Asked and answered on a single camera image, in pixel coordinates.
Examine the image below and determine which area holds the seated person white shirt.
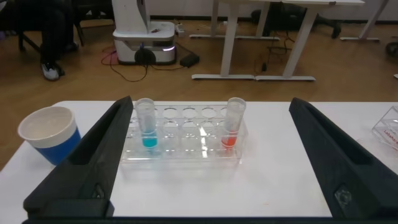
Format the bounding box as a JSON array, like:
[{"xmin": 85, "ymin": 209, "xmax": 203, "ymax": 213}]
[{"xmin": 37, "ymin": 0, "xmax": 77, "ymax": 82}]

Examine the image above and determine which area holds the red liquid test tube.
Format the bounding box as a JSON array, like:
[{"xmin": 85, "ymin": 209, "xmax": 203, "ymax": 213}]
[{"xmin": 220, "ymin": 96, "xmax": 247, "ymax": 153}]

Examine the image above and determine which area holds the blue liquid test tube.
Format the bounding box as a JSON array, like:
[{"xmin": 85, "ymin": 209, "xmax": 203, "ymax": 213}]
[{"xmin": 134, "ymin": 98, "xmax": 159, "ymax": 156}]

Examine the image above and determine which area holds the long white table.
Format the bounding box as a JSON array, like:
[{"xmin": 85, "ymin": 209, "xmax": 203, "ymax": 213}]
[{"xmin": 340, "ymin": 0, "xmax": 389, "ymax": 42}]

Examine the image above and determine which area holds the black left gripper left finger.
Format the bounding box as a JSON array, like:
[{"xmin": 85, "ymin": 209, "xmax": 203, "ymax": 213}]
[{"xmin": 23, "ymin": 95, "xmax": 134, "ymax": 218}]

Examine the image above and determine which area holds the black power brick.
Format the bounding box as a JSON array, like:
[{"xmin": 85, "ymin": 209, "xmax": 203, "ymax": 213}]
[{"xmin": 179, "ymin": 53, "xmax": 201, "ymax": 68}]

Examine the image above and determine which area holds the red black floor cable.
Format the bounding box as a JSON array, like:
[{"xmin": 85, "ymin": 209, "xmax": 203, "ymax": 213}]
[{"xmin": 101, "ymin": 46, "xmax": 187, "ymax": 83}]

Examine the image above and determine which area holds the white robot tower base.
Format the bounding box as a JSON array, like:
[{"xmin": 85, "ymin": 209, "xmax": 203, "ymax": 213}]
[{"xmin": 111, "ymin": 0, "xmax": 178, "ymax": 66}]

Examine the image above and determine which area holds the clear test tube rack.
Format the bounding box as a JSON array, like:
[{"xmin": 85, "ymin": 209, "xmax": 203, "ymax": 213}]
[
  {"xmin": 371, "ymin": 105, "xmax": 398, "ymax": 151},
  {"xmin": 120, "ymin": 104, "xmax": 249, "ymax": 165}
]

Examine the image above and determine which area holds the blue white paper cup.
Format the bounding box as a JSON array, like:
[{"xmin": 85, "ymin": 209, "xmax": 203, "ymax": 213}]
[{"xmin": 17, "ymin": 106, "xmax": 82, "ymax": 166}]

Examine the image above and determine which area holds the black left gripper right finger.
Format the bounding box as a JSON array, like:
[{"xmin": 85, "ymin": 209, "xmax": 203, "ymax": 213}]
[{"xmin": 289, "ymin": 96, "xmax": 398, "ymax": 218}]

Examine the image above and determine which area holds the white standing desk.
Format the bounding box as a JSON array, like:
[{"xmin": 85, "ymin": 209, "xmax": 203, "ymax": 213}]
[
  {"xmin": 188, "ymin": 0, "xmax": 282, "ymax": 81},
  {"xmin": 255, "ymin": 0, "xmax": 365, "ymax": 82}
]

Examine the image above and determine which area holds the black desk cable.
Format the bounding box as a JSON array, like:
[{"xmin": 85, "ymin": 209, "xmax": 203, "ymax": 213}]
[{"xmin": 253, "ymin": 27, "xmax": 296, "ymax": 72}]

